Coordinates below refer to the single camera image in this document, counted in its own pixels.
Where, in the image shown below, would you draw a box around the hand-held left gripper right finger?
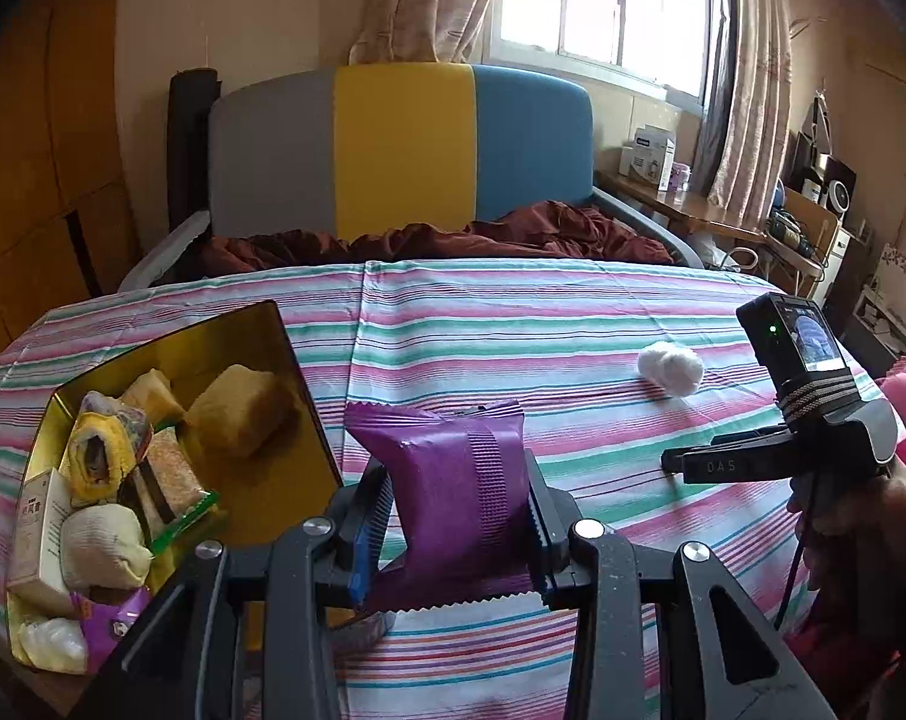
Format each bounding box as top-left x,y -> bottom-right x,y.
524,450 -> 836,720

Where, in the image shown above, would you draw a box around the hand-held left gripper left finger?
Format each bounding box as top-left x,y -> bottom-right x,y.
85,465 -> 394,720

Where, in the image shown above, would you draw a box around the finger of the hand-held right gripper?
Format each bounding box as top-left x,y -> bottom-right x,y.
661,427 -> 793,485

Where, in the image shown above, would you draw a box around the plain purple snack packet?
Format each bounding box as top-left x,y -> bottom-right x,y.
344,399 -> 536,614

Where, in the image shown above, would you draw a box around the white cotton ball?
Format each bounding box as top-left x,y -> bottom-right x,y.
638,341 -> 705,396

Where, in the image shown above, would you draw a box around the yellow sponge cake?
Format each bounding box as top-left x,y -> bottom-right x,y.
185,364 -> 296,458
119,367 -> 188,425

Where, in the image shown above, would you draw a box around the cracker packet with green edge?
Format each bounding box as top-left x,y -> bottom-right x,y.
119,427 -> 221,552

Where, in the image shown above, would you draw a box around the gold metal tin box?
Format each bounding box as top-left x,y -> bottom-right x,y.
3,300 -> 345,672

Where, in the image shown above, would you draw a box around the beige sock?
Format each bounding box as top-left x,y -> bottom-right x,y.
61,502 -> 154,590

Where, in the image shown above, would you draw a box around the purple packet with white print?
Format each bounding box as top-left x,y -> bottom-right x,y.
69,586 -> 154,672

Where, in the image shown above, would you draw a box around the yellow and dark roll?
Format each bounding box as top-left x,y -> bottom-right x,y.
59,390 -> 154,507

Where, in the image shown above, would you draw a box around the white box with floral print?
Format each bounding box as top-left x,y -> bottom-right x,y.
7,467 -> 75,616

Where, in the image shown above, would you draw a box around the person's right hand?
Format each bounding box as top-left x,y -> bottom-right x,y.
789,463 -> 906,616

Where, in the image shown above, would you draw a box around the striped tablecloth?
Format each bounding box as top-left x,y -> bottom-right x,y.
0,259 -> 906,720

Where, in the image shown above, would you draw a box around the wooden desk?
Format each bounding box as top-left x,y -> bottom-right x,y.
595,169 -> 825,278

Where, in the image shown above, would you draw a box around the black stereo set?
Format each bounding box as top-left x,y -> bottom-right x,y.
790,131 -> 857,222

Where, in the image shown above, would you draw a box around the maroon blanket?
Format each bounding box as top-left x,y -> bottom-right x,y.
198,200 -> 675,275

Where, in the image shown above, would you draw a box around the white carton with blue print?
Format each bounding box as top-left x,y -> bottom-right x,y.
619,124 -> 677,192

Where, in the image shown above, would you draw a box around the floral beige curtain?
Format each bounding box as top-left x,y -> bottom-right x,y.
348,0 -> 506,67
704,0 -> 795,222

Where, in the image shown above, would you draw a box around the grey yellow blue headboard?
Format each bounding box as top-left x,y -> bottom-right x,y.
208,64 -> 596,241

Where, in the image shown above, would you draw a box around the black rolled mat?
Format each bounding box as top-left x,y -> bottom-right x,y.
168,69 -> 221,233

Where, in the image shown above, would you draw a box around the window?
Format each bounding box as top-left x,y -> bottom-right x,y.
490,0 -> 731,98

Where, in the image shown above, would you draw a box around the wooden wardrobe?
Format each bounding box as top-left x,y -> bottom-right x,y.
0,0 -> 139,361

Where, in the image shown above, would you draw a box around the black cable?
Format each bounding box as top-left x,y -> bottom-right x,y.
774,465 -> 825,631

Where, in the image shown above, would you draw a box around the grey bed rail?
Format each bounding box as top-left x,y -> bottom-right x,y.
592,187 -> 705,269
119,210 -> 212,290

